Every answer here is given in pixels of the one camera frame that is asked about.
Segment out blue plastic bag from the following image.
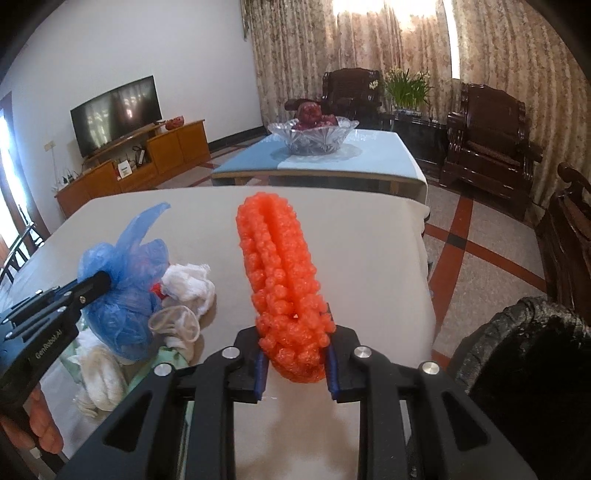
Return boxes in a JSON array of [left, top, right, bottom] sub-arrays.
[[77, 202, 170, 361]]

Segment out white plastic bag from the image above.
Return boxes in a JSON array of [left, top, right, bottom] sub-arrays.
[[68, 321, 200, 418]]

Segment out white tissue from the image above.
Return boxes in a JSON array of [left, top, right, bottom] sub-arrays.
[[160, 264, 215, 319]]

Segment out orange foam net sleeve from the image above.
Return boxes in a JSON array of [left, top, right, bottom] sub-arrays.
[[235, 192, 335, 383]]

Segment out black trash bin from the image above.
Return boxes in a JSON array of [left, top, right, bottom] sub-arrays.
[[447, 297, 590, 479]]

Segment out person's left hand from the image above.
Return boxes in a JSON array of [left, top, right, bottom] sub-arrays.
[[1, 385, 64, 454]]

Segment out black metal chair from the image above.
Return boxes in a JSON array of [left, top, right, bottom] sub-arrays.
[[0, 223, 44, 283]]

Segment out red plastic bag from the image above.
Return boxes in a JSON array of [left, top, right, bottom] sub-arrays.
[[150, 283, 166, 300]]

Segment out white box on cabinet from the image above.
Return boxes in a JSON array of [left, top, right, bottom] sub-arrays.
[[117, 160, 133, 179]]

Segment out wooden TV cabinet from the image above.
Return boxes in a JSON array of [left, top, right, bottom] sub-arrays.
[[55, 119, 211, 217]]

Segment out white table cover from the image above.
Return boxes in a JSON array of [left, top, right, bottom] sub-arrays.
[[1, 187, 435, 479]]

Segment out curved black television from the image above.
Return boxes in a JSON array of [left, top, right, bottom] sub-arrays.
[[70, 76, 162, 158]]

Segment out red bowl on cabinet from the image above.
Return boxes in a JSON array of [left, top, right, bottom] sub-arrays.
[[164, 116, 184, 131]]

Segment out dark wooden sofa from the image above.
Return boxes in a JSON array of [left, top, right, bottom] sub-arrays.
[[536, 162, 591, 322]]

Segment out blue coffee table cloth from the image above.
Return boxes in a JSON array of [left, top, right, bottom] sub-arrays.
[[211, 129, 427, 185]]

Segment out black side table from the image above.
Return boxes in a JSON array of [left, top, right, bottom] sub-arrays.
[[381, 112, 449, 181]]

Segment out dark wooden armchair right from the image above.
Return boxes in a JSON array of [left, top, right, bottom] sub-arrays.
[[440, 83, 543, 221]]

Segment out dark wooden armchair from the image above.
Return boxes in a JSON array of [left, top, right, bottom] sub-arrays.
[[284, 68, 382, 129], [440, 83, 543, 221]]

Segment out glass fruit bowl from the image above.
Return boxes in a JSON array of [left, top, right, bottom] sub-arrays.
[[267, 117, 360, 156]]

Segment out red apples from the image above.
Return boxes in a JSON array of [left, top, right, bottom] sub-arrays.
[[294, 101, 339, 131]]

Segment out green potted plant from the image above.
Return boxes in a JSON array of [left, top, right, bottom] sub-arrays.
[[384, 68, 432, 111]]

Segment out dark wooden armchair left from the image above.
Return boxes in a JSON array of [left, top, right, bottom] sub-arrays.
[[284, 68, 382, 129]]

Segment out floral beige curtains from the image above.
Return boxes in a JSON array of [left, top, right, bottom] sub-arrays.
[[240, 1, 590, 207]]

